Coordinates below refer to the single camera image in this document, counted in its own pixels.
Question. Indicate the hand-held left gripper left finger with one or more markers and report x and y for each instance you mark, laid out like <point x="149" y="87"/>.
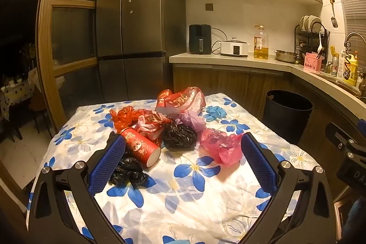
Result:
<point x="107" y="164"/>

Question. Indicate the black trash bin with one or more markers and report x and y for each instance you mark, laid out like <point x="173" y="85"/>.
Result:
<point x="286" y="124"/>

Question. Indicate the pink printed wrapper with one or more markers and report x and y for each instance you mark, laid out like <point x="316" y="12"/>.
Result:
<point x="151" y="124"/>

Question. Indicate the white electric cooker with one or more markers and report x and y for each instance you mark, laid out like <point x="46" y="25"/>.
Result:
<point x="233" y="48"/>

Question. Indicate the cooking oil bottle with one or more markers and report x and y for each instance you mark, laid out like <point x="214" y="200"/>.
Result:
<point x="260" y="46"/>

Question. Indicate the purple plastic bag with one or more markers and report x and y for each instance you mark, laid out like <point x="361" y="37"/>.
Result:
<point x="191" y="119"/>

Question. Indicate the blue glove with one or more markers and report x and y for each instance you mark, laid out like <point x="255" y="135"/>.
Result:
<point x="216" y="113"/>

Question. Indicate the black plastic bag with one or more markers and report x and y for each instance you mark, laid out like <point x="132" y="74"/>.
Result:
<point x="178" y="136"/>
<point x="128" y="172"/>

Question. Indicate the dark blue cloth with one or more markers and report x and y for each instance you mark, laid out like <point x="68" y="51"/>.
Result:
<point x="359" y="209"/>

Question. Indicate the red paper cup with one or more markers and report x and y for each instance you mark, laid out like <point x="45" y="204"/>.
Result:
<point x="137" y="145"/>

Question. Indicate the yellow detergent bottle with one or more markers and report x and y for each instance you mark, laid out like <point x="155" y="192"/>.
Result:
<point x="353" y="69"/>

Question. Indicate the grey refrigerator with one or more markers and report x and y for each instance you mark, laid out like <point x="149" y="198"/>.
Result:
<point x="143" y="18"/>

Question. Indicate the white bottle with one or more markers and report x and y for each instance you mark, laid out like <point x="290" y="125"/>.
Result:
<point x="342" y="64"/>

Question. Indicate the black air fryer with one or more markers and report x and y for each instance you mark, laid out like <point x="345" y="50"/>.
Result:
<point x="200" y="38"/>

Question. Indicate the red snack package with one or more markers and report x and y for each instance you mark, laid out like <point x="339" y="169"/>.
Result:
<point x="177" y="101"/>

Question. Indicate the brown wall outlet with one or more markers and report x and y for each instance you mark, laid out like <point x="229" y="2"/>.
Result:
<point x="209" y="7"/>

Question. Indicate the polka dot dining table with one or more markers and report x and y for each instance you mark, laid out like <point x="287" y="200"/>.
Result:
<point x="14" y="95"/>

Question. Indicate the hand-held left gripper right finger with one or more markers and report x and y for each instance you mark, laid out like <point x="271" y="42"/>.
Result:
<point x="258" y="164"/>

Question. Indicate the pink utensil holder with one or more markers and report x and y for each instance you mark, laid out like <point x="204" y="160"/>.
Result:
<point x="312" y="64"/>

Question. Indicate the green white can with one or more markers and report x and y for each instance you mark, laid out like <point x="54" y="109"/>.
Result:
<point x="335" y="68"/>

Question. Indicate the metal faucet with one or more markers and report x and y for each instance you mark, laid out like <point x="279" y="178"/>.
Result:
<point x="351" y="36"/>

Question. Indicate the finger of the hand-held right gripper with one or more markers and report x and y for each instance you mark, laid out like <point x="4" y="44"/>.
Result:
<point x="338" y="141"/>
<point x="357" y="151"/>

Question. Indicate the pink plastic bag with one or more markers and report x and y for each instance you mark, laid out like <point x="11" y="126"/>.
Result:
<point x="220" y="146"/>

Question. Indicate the white spoon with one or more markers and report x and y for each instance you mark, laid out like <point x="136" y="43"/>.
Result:
<point x="320" y="48"/>

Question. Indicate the black dish rack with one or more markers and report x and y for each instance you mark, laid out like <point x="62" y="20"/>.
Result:
<point x="303" y="41"/>

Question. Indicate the kitchen counter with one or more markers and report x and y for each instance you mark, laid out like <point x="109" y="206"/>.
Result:
<point x="228" y="81"/>

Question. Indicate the blue floral tablecloth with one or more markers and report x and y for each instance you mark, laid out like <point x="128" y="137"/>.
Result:
<point x="185" y="204"/>

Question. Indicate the wooden glass door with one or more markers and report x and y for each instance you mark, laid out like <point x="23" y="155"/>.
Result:
<point x="45" y="32"/>

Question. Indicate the steel bowl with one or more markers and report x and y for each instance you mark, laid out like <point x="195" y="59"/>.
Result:
<point x="286" y="56"/>

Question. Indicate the red plastic bag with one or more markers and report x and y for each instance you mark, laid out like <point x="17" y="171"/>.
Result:
<point x="125" y="116"/>

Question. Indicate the hanging metal spatula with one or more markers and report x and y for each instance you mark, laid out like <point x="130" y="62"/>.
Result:
<point x="333" y="21"/>

